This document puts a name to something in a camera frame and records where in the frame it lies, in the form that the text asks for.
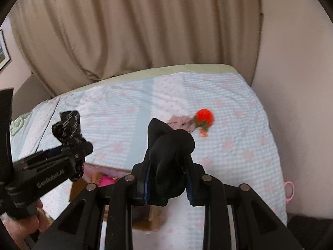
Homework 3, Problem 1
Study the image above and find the plain black sock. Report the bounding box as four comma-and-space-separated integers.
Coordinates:
147, 118, 195, 206

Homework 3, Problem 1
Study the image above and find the dusty pink cloth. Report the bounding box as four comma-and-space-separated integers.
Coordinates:
167, 116, 197, 133

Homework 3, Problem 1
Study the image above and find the orange pompom persimmon toy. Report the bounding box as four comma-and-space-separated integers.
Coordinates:
194, 108, 215, 138

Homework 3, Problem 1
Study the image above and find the person's left hand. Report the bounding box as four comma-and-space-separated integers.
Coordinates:
1, 199, 50, 249

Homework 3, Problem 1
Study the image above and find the magenta item in box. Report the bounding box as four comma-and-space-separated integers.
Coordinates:
97, 174, 118, 187

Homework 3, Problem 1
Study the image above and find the cardboard box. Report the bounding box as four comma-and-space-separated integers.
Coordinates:
68, 162, 167, 232

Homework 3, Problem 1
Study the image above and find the checkered blue pink bedsheet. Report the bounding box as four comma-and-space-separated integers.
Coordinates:
8, 72, 298, 249

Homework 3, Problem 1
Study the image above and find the beige curtain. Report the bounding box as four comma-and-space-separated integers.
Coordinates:
9, 0, 261, 95

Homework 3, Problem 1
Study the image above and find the pink ring object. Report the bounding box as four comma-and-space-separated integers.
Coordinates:
283, 181, 295, 204

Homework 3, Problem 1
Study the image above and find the framed wall picture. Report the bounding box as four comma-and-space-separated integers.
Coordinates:
0, 29, 11, 71

